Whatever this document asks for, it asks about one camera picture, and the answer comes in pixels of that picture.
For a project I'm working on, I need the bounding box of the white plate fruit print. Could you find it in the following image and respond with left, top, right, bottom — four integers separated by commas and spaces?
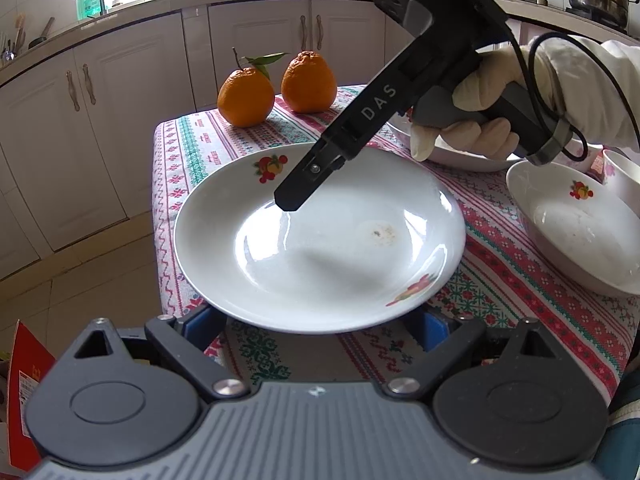
387, 114, 521, 172
174, 144, 466, 335
506, 160, 639, 297

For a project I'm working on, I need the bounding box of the white plate back fruit print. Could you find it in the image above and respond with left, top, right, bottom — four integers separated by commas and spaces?
387, 114, 521, 172

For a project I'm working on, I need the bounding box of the white plate front fruit print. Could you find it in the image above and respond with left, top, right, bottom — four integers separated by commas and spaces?
506, 160, 639, 297

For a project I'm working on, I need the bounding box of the white bowl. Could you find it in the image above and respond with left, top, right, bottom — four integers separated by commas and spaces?
603, 150, 640, 216
554, 138, 603, 172

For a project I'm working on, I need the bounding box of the right white sleeve forearm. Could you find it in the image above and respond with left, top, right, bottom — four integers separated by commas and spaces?
537, 37, 639, 152

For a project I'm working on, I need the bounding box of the right gloved hand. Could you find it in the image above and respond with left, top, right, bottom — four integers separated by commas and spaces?
409, 41, 559, 163

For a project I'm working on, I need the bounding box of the patterned tablecloth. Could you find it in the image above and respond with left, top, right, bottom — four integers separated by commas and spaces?
152, 101, 639, 400

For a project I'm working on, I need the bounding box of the bumpy orange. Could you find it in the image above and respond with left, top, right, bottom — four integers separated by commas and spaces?
281, 51, 337, 114

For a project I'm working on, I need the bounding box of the red cardboard box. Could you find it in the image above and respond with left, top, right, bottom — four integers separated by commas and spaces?
6, 321, 55, 472

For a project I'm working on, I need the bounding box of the orange with leaf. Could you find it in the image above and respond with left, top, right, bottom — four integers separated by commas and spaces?
217, 48, 286, 128

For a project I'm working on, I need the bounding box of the white cabinet run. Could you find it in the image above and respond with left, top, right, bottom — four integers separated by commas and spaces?
1, 0, 409, 275

